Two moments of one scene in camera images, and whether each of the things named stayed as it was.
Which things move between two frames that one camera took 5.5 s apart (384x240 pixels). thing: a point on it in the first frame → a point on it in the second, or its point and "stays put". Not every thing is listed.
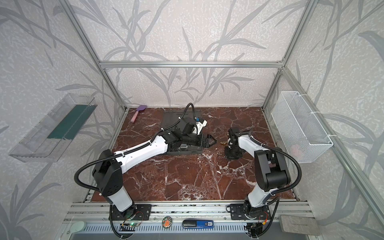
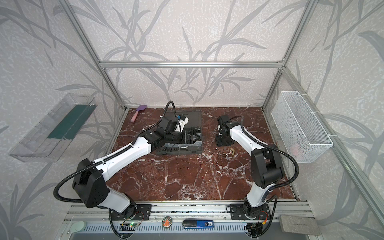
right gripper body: x=231 y=149 → x=223 y=138
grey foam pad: x=307 y=225 stays put
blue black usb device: x=197 y=224 stays put
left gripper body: x=202 y=140 → x=186 y=136
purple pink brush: x=140 y=108 stays put
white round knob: x=78 y=227 stays put
